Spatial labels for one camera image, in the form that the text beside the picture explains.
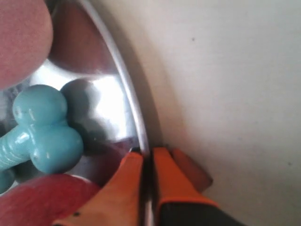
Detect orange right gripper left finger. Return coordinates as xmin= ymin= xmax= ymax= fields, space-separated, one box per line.
xmin=53 ymin=148 xmax=143 ymax=226

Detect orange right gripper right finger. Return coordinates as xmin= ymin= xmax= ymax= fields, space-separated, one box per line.
xmin=152 ymin=147 xmax=238 ymax=226

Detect round silver metal plate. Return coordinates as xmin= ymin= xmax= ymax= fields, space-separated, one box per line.
xmin=0 ymin=0 xmax=156 ymax=226

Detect red toy apple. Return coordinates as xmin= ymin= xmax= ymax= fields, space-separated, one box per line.
xmin=0 ymin=174 xmax=100 ymax=226

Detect teal rubber bone toy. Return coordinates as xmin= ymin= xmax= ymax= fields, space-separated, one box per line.
xmin=0 ymin=85 xmax=84 ymax=193

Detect pink peach ball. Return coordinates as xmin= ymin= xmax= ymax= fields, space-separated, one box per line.
xmin=0 ymin=0 xmax=53 ymax=89

